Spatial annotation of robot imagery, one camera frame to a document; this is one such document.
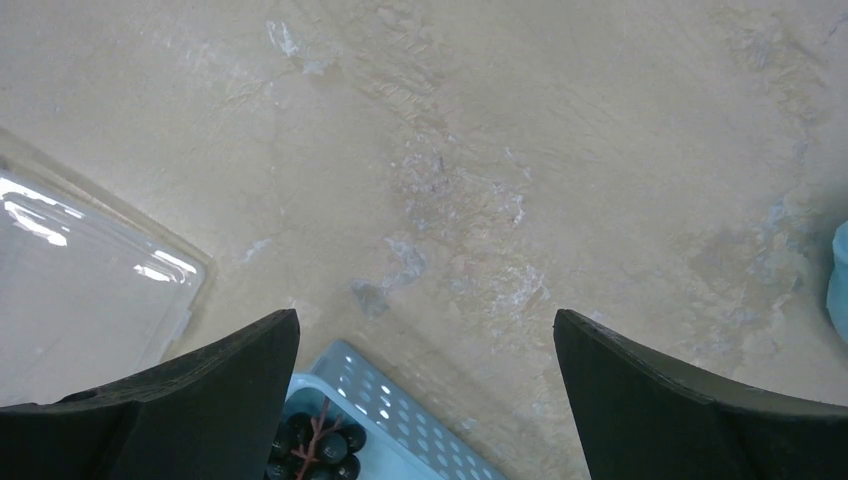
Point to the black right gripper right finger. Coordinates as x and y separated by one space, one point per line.
642 414

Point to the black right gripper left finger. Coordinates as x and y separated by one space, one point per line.
209 414

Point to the dark fake grape bunch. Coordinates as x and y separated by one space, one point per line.
317 444

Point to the light blue plastic basket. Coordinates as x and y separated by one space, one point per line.
404 441

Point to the light blue printed plastic bag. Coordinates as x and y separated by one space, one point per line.
836 299

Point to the clear plastic organizer box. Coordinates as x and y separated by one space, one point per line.
92 289

